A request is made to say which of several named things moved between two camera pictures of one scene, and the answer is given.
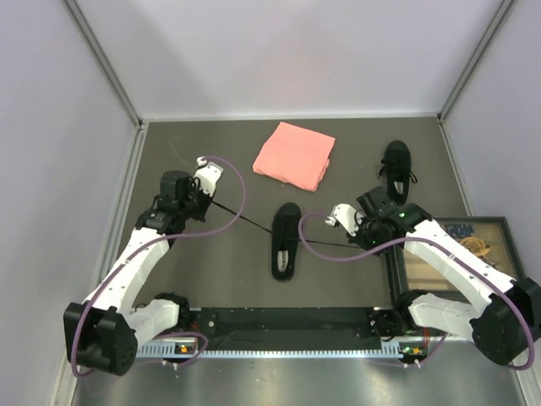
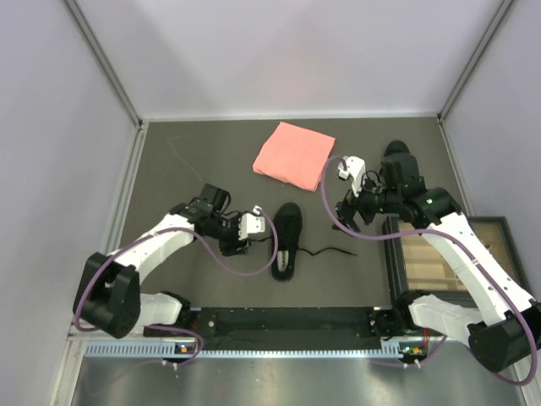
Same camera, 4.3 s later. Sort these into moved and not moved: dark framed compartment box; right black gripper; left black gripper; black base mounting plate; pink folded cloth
Moved: left black gripper; right black gripper
Not moved: dark framed compartment box; black base mounting plate; pink folded cloth
